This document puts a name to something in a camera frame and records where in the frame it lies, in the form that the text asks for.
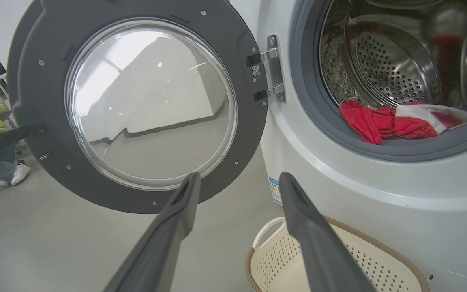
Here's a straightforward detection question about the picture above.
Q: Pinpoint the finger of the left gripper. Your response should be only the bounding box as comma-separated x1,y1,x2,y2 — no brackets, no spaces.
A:
0,124,45,157

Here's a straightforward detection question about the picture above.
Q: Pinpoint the metal washer door hinge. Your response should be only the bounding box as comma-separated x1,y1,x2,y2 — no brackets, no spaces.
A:
246,34,287,103

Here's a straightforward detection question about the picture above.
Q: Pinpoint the round filter cover panel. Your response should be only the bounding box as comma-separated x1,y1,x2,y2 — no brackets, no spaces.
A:
425,270,467,292

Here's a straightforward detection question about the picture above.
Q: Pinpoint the red and white garment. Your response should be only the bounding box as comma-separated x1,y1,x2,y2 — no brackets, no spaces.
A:
339,100,396,144
394,101,467,138

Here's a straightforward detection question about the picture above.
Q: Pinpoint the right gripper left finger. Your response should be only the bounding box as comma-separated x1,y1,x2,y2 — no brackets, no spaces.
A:
104,172,201,292

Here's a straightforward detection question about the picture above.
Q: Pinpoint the white front-load washing machine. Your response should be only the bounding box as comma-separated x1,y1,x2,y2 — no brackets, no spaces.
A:
229,0,467,292

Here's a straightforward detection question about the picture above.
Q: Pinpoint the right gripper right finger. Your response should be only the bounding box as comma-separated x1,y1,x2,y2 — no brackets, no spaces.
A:
279,172,376,292

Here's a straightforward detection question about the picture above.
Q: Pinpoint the blue energy label sticker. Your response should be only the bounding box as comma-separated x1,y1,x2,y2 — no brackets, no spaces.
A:
269,176,283,206

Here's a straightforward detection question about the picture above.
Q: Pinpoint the black round glass washer door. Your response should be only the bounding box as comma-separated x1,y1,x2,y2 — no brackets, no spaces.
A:
7,0,268,214

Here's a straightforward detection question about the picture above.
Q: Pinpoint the cream basket with brown rim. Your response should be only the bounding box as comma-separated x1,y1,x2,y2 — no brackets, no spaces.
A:
246,216,431,292

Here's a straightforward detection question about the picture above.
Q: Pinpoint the grey rubber door gasket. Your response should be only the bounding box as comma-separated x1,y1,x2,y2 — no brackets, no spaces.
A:
289,0,467,162

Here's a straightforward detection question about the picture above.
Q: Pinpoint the steel perforated washer drum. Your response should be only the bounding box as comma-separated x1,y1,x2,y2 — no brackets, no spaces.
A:
319,0,467,122

